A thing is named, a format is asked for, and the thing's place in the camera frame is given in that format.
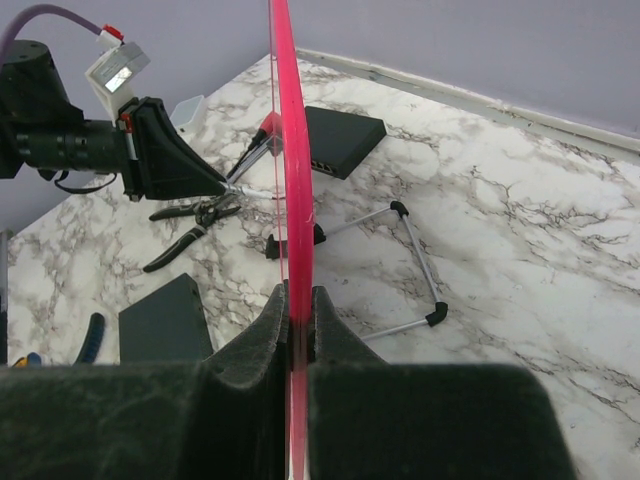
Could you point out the blue handled cutting pliers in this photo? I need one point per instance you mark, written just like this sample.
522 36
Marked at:
93 340

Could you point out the white whiteboard marker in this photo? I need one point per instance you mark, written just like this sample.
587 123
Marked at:
248 192

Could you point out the black flat network switch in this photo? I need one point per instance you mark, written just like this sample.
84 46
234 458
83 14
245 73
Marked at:
168 325

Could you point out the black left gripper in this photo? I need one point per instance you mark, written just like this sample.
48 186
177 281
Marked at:
159 164

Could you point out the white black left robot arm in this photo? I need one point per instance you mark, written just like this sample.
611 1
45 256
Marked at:
42 129

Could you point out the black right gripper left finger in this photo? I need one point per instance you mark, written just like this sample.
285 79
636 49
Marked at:
224 417

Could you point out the small white square box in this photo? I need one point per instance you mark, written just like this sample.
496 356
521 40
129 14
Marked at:
188 115

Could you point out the black rear network switch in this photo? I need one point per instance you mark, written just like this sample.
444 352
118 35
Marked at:
340 141

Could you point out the black handled wire stripper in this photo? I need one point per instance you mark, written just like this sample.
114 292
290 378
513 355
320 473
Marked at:
205 213

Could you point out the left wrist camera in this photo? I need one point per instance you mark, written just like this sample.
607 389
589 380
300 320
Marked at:
110 75

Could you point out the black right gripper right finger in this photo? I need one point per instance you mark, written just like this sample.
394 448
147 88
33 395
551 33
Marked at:
369 419

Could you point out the pink framed whiteboard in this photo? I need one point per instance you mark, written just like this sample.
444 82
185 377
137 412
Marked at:
300 223

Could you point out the red handled wrench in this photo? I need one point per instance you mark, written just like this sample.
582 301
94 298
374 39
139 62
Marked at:
269 127

